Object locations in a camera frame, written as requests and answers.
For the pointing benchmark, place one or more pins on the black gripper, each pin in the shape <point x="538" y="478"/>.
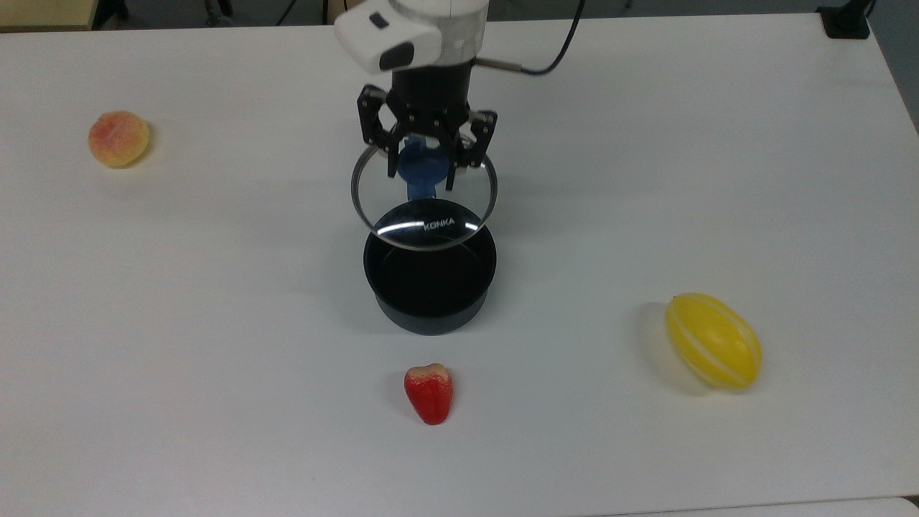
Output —
<point x="431" y="97"/>

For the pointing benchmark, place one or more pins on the glass lid with blue knob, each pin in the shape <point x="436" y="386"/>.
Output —
<point x="431" y="226"/>

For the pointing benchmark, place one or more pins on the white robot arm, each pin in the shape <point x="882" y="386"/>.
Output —
<point x="416" y="29"/>

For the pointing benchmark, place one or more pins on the dark blue saucepan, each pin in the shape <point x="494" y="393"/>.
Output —
<point x="431" y="316"/>

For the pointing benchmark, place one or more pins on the orange pink peach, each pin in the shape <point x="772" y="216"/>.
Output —
<point x="118" y="138"/>

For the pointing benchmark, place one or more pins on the yellow striped melon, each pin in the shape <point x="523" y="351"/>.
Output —
<point x="714" y="343"/>

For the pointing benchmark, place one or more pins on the tan wooden desk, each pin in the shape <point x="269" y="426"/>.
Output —
<point x="43" y="13"/>

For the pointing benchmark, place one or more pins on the black table clamp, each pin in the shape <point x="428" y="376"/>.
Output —
<point x="846" y="20"/>

